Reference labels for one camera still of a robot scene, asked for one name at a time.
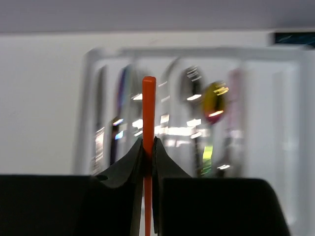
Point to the silver ornate knife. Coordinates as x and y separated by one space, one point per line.
99 123

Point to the orange chopstick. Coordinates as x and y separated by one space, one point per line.
148 104

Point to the iridescent purple knife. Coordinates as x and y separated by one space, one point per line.
120 121

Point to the blue table label right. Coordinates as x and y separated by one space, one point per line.
306 38

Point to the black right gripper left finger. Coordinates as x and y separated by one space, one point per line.
107 204

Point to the purple bowl ornate spoon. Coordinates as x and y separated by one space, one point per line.
213 106

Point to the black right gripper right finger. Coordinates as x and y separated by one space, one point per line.
190 206

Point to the black patterned handle spoon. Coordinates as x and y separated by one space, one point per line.
190 94

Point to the teal handled fork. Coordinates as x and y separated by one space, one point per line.
135 114

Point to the black patterned handle fork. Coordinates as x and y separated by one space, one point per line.
164 95

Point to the white divided cutlery tray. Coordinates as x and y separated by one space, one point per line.
271 104

